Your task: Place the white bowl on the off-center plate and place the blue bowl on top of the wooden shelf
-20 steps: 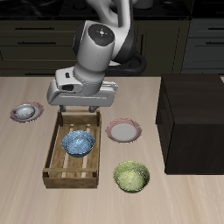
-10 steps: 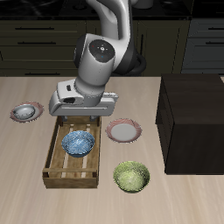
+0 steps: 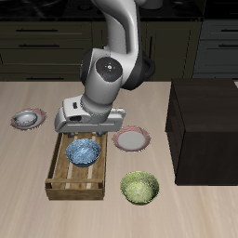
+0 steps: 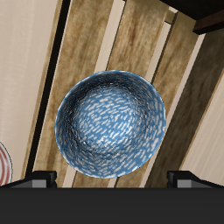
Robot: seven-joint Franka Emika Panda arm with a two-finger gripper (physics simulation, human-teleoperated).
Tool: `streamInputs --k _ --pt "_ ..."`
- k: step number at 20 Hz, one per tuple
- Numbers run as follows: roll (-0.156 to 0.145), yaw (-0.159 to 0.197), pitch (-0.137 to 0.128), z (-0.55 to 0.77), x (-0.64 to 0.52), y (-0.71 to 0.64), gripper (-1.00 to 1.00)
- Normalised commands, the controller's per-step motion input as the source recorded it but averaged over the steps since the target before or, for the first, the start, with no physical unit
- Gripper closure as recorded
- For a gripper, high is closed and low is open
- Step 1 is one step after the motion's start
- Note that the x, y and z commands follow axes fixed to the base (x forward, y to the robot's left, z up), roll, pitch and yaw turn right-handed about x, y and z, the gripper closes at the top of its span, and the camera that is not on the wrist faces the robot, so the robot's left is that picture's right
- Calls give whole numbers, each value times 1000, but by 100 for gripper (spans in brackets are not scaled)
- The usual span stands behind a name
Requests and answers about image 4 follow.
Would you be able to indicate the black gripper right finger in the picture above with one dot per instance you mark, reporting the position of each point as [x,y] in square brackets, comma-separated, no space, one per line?
[182,178]

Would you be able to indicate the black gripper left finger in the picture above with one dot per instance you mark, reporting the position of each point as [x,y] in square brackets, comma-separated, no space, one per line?
[40,178]

